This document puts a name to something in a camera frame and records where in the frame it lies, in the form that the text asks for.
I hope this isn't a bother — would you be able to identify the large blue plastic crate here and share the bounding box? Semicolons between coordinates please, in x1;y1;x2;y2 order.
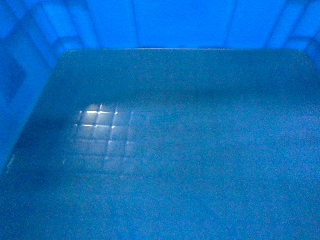
0;0;320;240

